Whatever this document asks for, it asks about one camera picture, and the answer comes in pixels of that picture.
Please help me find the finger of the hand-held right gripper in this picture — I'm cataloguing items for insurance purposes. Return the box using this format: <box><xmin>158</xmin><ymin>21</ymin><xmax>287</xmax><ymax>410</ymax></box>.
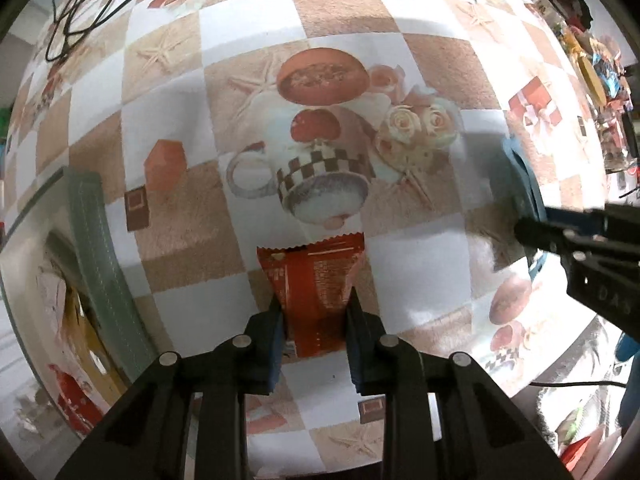
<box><xmin>514</xmin><ymin>216</ymin><xmax>577</xmax><ymax>258</ymax></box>
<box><xmin>544</xmin><ymin>206</ymin><xmax>610</xmax><ymax>231</ymax></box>

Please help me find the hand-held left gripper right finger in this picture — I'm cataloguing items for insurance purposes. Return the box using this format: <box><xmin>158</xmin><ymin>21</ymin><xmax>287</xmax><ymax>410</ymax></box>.
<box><xmin>346</xmin><ymin>287</ymin><xmax>576</xmax><ymax>480</ymax></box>

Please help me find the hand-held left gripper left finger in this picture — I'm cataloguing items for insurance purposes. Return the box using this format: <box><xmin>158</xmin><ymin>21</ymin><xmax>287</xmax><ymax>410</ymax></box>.
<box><xmin>55</xmin><ymin>296</ymin><xmax>286</xmax><ymax>480</ymax></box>

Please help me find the blue snack packet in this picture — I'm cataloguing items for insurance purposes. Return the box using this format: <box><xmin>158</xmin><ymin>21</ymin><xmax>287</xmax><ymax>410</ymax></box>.
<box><xmin>492</xmin><ymin>137</ymin><xmax>549</xmax><ymax>282</ymax></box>

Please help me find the orange red snack packet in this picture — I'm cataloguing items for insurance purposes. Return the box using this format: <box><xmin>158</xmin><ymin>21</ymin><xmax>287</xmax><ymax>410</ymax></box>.
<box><xmin>256</xmin><ymin>234</ymin><xmax>368</xmax><ymax>358</ymax></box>

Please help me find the yellow snack packet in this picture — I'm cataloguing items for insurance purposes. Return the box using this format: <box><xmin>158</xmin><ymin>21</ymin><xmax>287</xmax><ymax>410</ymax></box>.
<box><xmin>64</xmin><ymin>300</ymin><xmax>127</xmax><ymax>397</ymax></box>

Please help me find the grey storage box green rim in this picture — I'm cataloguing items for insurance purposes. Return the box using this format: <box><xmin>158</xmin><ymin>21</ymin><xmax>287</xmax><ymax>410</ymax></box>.
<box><xmin>0</xmin><ymin>167</ymin><xmax>157</xmax><ymax>437</ymax></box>

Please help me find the bright red snack packet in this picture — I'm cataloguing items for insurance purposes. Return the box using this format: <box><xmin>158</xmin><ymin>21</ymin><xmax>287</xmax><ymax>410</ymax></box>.
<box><xmin>47</xmin><ymin>362</ymin><xmax>109</xmax><ymax>434</ymax></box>

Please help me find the jar with yellow lid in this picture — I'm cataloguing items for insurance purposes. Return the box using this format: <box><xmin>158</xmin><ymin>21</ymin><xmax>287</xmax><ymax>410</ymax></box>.
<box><xmin>575</xmin><ymin>52</ymin><xmax>609</xmax><ymax>107</ymax></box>

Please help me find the pile of assorted snack packets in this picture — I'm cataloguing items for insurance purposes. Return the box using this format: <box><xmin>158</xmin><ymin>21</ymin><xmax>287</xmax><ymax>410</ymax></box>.
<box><xmin>525</xmin><ymin>0</ymin><xmax>640</xmax><ymax>181</ymax></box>

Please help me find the thin black cable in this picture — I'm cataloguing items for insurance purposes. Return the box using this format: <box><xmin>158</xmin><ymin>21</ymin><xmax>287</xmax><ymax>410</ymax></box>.
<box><xmin>529</xmin><ymin>380</ymin><xmax>629</xmax><ymax>389</ymax></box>

